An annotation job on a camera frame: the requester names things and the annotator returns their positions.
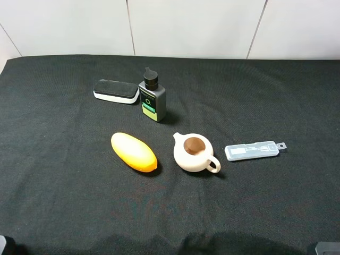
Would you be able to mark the grey bottle with black cap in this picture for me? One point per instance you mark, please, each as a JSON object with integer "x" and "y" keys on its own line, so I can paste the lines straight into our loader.
{"x": 152, "y": 96}

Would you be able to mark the cream ceramic teapot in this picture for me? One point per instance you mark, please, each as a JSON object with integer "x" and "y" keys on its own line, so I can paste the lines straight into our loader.
{"x": 194, "y": 153}

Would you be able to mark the yellow mango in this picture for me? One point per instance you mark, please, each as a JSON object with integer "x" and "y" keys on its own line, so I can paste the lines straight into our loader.
{"x": 134, "y": 152}

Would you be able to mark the black and white eraser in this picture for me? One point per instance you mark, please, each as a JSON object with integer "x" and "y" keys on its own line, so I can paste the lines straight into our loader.
{"x": 116, "y": 91}

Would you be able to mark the clear plastic flat case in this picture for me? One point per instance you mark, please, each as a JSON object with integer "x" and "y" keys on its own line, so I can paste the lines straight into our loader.
{"x": 255, "y": 150}

